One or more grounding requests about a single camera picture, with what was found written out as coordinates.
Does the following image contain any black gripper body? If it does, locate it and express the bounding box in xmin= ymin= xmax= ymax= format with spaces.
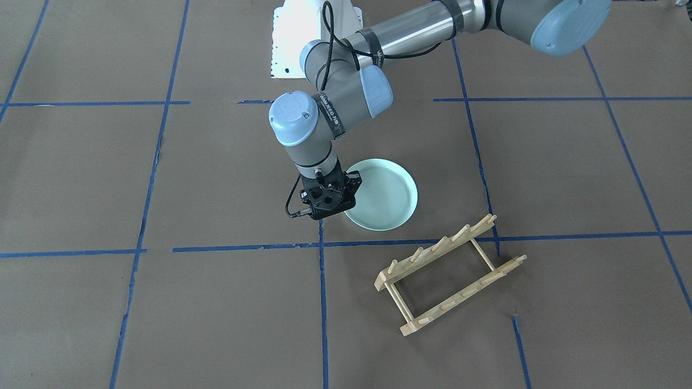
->
xmin=301 ymin=169 xmax=362 ymax=212

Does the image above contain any light green plate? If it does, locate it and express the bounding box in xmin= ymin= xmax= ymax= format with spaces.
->
xmin=344 ymin=158 xmax=418 ymax=231

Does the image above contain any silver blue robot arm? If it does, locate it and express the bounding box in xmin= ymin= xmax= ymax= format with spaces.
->
xmin=268 ymin=1 xmax=611 ymax=220

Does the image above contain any wooden dish rack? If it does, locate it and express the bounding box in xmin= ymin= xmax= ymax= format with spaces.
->
xmin=374 ymin=213 xmax=527 ymax=337

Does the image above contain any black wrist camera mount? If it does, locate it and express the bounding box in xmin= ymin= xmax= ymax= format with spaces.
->
xmin=301 ymin=186 xmax=357 ymax=220

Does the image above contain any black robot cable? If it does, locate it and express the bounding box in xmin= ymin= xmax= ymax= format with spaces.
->
xmin=285 ymin=0 xmax=449 ymax=219

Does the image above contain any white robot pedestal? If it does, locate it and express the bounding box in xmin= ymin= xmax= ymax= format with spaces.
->
xmin=270 ymin=1 xmax=364 ymax=79

